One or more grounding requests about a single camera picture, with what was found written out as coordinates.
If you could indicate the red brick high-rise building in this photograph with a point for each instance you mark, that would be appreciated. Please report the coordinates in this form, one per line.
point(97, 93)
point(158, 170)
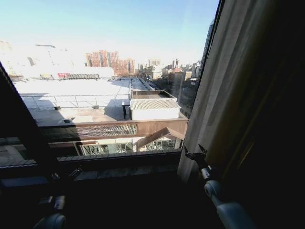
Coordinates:
point(108, 60)

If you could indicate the dark stone window sill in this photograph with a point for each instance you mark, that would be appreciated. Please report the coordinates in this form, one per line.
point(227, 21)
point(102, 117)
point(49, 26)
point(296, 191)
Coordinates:
point(124, 164)

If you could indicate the beige fabric curtain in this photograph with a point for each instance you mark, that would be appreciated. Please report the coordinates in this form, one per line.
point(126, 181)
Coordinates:
point(233, 95)

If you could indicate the dark fabric curtain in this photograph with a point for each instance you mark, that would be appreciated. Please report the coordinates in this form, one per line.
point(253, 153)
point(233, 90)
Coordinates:
point(26, 124)

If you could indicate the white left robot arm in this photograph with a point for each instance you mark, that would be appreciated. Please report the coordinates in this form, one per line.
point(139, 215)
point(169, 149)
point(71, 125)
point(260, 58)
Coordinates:
point(53, 220)

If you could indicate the brown patterned facade building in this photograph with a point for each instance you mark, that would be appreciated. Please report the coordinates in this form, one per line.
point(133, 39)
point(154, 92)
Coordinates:
point(114, 131)

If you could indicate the white corrugated rooftop shed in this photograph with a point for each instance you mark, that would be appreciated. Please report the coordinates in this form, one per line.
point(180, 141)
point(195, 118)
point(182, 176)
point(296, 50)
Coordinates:
point(155, 108)

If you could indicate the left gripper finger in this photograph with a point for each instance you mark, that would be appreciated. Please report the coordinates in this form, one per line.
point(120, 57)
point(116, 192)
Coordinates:
point(53, 177)
point(76, 172)

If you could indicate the large white flat rooftop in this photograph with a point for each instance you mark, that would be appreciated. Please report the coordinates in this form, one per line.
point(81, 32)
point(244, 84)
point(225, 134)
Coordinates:
point(71, 89)

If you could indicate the metal rooftop railing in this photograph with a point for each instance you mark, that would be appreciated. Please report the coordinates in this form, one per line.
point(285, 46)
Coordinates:
point(76, 100)

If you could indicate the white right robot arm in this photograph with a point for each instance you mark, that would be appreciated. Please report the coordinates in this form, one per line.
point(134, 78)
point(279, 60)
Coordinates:
point(228, 210)

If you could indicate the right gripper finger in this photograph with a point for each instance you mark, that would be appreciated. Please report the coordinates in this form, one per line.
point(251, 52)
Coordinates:
point(203, 149)
point(189, 153)

